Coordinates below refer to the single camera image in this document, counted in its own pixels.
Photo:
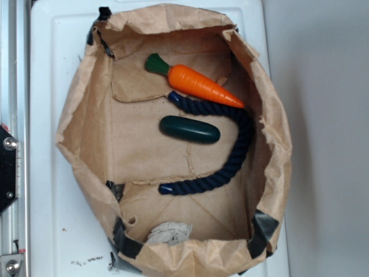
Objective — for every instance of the white paper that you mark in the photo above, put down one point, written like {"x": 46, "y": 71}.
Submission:
{"x": 171, "y": 233}

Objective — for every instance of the dark green toy cucumber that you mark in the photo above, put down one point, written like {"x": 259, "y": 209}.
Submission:
{"x": 189, "y": 130}

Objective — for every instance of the brown paper bag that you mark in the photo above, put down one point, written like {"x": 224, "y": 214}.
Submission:
{"x": 109, "y": 132}

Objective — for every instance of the orange toy carrot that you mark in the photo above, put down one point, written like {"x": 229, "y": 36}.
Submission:
{"x": 191, "y": 82}

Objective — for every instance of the black mounting bracket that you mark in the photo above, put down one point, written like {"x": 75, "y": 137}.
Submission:
{"x": 8, "y": 165}

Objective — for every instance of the aluminium frame rail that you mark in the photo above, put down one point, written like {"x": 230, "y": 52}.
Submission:
{"x": 15, "y": 52}

